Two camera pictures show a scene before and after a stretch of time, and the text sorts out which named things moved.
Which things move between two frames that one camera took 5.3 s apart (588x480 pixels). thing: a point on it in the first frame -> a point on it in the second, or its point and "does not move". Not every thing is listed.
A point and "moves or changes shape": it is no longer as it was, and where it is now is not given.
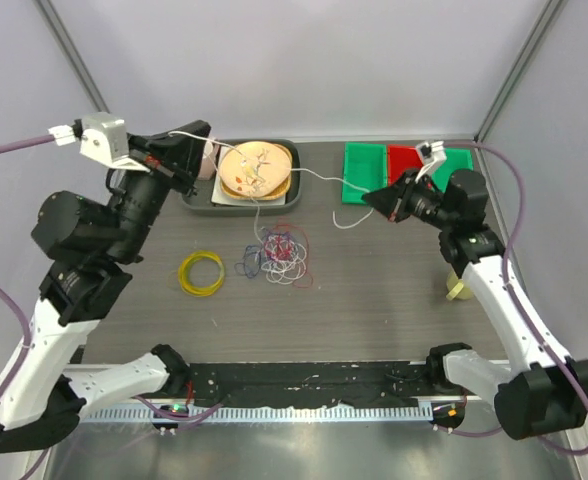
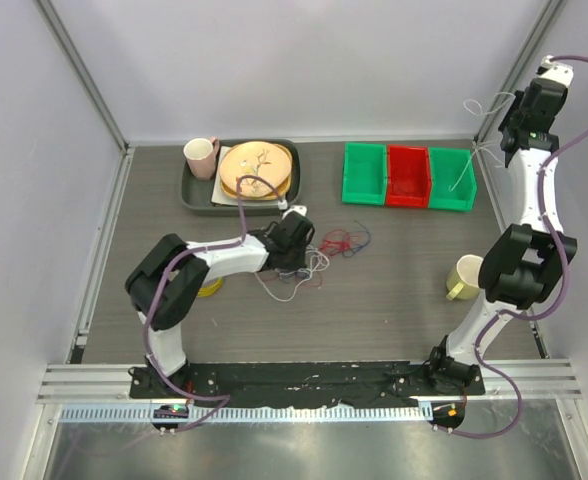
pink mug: x=209 y=160 does not move
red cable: x=280 y=245 moves or changes shape
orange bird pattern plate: x=256 y=170 does not move
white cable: x=252 y=165 -> x=478 y=146
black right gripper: x=386 y=201 -> x=514 y=104
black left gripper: x=184 y=153 -> x=297 y=264
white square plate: x=220 y=198 does not move
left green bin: x=364 y=170 does not move
